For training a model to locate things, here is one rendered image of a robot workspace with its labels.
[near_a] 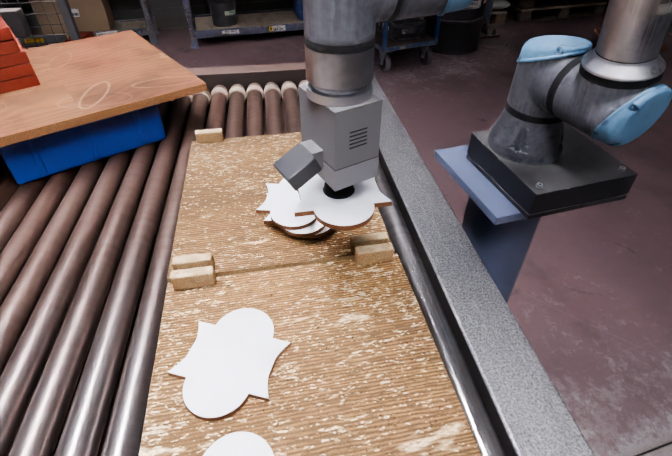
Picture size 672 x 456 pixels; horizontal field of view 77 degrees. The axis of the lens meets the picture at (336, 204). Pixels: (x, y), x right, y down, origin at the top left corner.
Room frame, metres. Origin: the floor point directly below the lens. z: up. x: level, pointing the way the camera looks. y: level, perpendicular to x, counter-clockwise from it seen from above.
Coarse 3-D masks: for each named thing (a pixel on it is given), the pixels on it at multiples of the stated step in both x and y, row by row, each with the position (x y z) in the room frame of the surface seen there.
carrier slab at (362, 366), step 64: (192, 320) 0.35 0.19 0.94; (320, 320) 0.35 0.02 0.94; (384, 320) 0.35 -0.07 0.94; (320, 384) 0.26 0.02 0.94; (384, 384) 0.26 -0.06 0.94; (448, 384) 0.26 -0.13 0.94; (192, 448) 0.19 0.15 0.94; (320, 448) 0.19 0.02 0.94; (384, 448) 0.19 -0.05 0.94; (448, 448) 0.19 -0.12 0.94
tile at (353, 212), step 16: (304, 192) 0.45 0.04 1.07; (320, 192) 0.45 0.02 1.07; (368, 192) 0.45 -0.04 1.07; (304, 208) 0.42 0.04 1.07; (320, 208) 0.42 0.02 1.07; (336, 208) 0.42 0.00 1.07; (352, 208) 0.42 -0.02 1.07; (368, 208) 0.42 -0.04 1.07; (336, 224) 0.39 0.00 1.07; (352, 224) 0.39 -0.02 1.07
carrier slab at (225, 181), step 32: (192, 160) 0.75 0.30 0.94; (224, 160) 0.75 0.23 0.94; (256, 160) 0.75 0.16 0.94; (192, 192) 0.64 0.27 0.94; (224, 192) 0.64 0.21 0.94; (256, 192) 0.64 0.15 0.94; (192, 224) 0.55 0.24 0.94; (224, 224) 0.55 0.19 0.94; (256, 224) 0.55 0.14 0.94; (224, 256) 0.47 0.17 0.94; (256, 256) 0.47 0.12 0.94; (288, 256) 0.47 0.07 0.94; (320, 256) 0.47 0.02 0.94; (352, 256) 0.47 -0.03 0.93
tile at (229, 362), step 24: (240, 312) 0.36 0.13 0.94; (216, 336) 0.32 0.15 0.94; (240, 336) 0.32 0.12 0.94; (264, 336) 0.32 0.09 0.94; (192, 360) 0.29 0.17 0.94; (216, 360) 0.29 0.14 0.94; (240, 360) 0.29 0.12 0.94; (264, 360) 0.29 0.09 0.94; (192, 384) 0.25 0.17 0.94; (216, 384) 0.25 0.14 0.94; (240, 384) 0.25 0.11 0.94; (264, 384) 0.25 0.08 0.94; (192, 408) 0.23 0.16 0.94; (216, 408) 0.23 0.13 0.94; (240, 408) 0.23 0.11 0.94
